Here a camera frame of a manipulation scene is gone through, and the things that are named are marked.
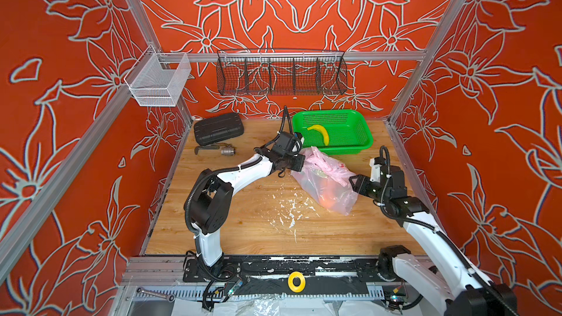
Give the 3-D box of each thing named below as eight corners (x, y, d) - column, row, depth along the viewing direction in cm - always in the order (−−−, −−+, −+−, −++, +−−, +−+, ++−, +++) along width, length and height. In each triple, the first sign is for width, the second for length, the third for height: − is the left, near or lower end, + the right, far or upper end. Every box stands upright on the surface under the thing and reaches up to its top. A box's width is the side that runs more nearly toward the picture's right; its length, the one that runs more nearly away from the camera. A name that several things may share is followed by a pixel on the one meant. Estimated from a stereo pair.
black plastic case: (194, 145, 110) (190, 137, 105) (202, 121, 122) (198, 113, 117) (241, 145, 110) (239, 137, 105) (244, 121, 121) (243, 112, 116)
